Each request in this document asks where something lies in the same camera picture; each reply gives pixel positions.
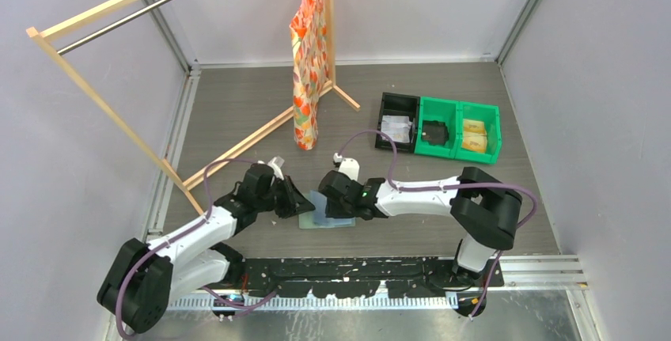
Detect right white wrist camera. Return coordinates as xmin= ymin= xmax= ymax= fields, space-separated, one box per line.
xmin=332 ymin=153 xmax=360 ymax=181

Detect black cards in bin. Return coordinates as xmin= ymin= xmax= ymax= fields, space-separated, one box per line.
xmin=421 ymin=120 xmax=449 ymax=146

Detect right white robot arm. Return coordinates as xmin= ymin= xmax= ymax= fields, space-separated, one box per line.
xmin=318 ymin=167 xmax=522 ymax=286

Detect green bin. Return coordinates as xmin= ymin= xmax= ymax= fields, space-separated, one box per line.
xmin=455 ymin=101 xmax=502 ymax=165
xmin=415 ymin=97 xmax=459 ymax=159

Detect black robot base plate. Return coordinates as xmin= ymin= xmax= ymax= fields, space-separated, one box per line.
xmin=192 ymin=256 xmax=506 ymax=301

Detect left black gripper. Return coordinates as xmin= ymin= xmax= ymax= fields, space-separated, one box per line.
xmin=256 ymin=175 xmax=314 ymax=218

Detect white cards in bin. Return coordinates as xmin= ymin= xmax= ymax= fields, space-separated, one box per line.
xmin=381 ymin=115 xmax=412 ymax=143

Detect black storage bin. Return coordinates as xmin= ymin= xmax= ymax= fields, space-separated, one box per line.
xmin=375 ymin=92 xmax=420 ymax=153

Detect orange floral hanging cloth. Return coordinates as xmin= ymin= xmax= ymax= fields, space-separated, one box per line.
xmin=289 ymin=0 xmax=328 ymax=150

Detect green bin middle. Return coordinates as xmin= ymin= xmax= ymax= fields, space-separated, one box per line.
xmin=415 ymin=97 xmax=459 ymax=159

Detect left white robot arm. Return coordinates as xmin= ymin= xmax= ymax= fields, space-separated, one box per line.
xmin=97 ymin=157 xmax=315 ymax=340

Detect green bin right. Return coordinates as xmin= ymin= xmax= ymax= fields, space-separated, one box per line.
xmin=455 ymin=101 xmax=502 ymax=165

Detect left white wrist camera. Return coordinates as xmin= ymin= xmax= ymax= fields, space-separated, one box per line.
xmin=267 ymin=156 xmax=285 ymax=180

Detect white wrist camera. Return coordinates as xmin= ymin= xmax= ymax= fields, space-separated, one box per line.
xmin=267 ymin=156 xmax=285 ymax=180
xmin=332 ymin=153 xmax=360 ymax=181

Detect wooden clothes rack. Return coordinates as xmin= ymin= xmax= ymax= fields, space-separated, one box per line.
xmin=26 ymin=0 xmax=362 ymax=217

